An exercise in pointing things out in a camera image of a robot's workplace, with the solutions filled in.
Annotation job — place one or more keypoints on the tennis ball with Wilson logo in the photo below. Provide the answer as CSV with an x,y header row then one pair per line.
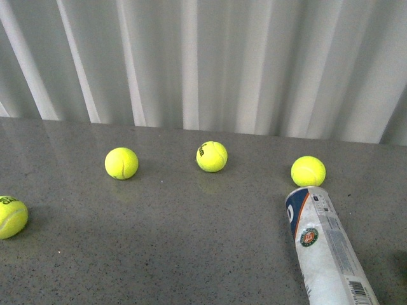
x,y
211,156

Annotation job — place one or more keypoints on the tennis ball far left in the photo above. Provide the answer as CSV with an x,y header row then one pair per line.
x,y
14,216

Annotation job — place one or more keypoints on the white pleated curtain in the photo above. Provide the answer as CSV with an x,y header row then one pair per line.
x,y
307,69

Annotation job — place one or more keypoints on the tennis ball far right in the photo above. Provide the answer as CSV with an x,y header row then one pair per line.
x,y
308,171

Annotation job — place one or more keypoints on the clear plastic tennis ball can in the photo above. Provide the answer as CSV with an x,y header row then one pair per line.
x,y
331,270

